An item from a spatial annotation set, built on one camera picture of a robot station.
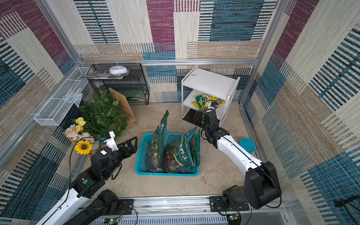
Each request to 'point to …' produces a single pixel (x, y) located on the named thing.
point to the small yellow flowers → (81, 122)
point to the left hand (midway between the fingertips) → (132, 139)
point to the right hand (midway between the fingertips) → (199, 111)
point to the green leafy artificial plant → (102, 114)
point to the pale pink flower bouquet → (72, 132)
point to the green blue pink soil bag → (195, 146)
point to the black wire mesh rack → (135, 80)
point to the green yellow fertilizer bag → (203, 102)
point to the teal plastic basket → (141, 165)
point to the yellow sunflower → (83, 147)
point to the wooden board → (124, 105)
